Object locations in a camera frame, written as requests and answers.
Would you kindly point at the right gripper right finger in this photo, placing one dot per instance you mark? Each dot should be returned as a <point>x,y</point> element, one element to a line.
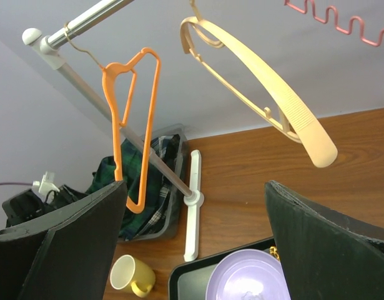
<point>324,254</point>

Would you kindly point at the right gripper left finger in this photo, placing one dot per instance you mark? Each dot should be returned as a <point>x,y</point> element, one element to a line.
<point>64,254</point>

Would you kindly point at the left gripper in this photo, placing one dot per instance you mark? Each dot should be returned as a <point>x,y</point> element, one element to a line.
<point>28,205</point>

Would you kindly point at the green plaid skirt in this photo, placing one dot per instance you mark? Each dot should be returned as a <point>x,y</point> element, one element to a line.
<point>131,166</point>

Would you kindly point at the pink hanger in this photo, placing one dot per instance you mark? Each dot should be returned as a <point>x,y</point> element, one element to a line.
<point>331,16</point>

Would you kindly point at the yellow mug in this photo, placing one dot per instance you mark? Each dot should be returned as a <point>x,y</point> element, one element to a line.
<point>130,275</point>

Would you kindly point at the purple plate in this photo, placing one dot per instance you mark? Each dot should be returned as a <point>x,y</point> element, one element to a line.
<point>248,274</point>

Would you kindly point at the black tray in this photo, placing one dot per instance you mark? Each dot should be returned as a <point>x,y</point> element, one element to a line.
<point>190,280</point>

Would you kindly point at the clear plastic bin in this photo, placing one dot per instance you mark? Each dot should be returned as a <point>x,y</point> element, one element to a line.
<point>169,229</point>

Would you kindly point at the white metal clothes rack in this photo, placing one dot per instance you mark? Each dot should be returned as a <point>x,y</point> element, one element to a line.
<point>295,120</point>

